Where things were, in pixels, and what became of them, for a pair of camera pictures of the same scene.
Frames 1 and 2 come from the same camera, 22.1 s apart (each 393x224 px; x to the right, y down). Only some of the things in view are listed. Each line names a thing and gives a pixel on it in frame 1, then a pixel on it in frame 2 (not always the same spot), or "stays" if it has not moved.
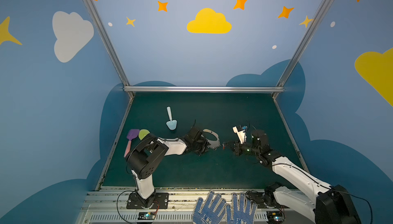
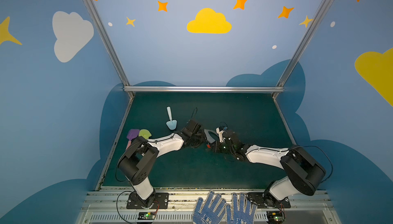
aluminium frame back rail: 203,89 stays
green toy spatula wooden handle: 143,133 stays
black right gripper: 237,148 → 220,142
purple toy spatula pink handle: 132,133 stays
